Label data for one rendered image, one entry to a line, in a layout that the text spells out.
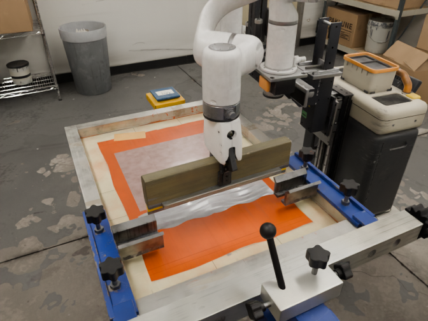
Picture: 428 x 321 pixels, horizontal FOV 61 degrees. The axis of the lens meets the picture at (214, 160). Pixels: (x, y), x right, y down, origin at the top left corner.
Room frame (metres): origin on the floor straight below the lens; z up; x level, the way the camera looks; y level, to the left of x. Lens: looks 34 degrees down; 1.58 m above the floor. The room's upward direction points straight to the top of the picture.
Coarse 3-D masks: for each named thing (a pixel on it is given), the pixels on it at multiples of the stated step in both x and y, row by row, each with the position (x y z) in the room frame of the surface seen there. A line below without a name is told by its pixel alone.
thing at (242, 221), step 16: (176, 128) 1.13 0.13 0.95; (192, 128) 1.13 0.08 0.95; (176, 144) 1.02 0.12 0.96; (192, 144) 1.02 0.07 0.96; (192, 160) 0.92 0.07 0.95; (240, 208) 0.71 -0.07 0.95; (256, 208) 0.71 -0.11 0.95; (272, 208) 0.71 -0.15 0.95; (288, 208) 0.71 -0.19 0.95; (224, 224) 0.65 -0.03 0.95; (240, 224) 0.65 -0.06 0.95; (256, 224) 0.65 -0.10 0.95; (288, 224) 0.65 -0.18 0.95; (304, 224) 0.65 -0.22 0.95; (240, 240) 0.60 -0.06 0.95; (256, 240) 0.60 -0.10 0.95
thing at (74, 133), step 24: (120, 120) 1.12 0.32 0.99; (144, 120) 1.15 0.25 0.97; (240, 120) 1.12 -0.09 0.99; (72, 144) 0.96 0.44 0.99; (288, 168) 0.84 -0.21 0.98; (96, 192) 0.73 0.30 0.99; (336, 216) 0.66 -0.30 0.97; (312, 240) 0.56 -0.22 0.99; (240, 264) 0.50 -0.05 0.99; (264, 264) 0.50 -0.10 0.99; (168, 288) 0.44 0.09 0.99; (192, 288) 0.44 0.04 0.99; (144, 312) 0.39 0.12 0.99
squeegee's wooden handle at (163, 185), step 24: (264, 144) 0.72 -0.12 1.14; (288, 144) 0.73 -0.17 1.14; (168, 168) 0.63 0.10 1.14; (192, 168) 0.63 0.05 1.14; (216, 168) 0.65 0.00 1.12; (240, 168) 0.67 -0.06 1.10; (264, 168) 0.70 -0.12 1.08; (144, 192) 0.60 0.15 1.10; (168, 192) 0.60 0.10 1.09; (192, 192) 0.62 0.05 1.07
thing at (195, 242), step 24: (120, 144) 1.02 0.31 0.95; (144, 144) 1.02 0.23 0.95; (120, 168) 0.88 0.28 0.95; (144, 168) 0.88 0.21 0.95; (120, 192) 0.77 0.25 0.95; (216, 216) 0.68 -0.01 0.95; (168, 240) 0.60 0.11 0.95; (192, 240) 0.60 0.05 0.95; (216, 240) 0.60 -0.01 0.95; (168, 264) 0.52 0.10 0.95; (192, 264) 0.52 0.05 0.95
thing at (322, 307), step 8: (320, 304) 0.37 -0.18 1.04; (304, 312) 0.35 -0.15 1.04; (312, 312) 0.35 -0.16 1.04; (320, 312) 0.35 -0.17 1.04; (328, 312) 0.35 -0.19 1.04; (288, 320) 0.36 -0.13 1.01; (296, 320) 0.34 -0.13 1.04; (304, 320) 0.34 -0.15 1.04; (312, 320) 0.34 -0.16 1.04; (320, 320) 0.34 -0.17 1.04; (328, 320) 0.34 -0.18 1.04; (336, 320) 0.34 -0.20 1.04
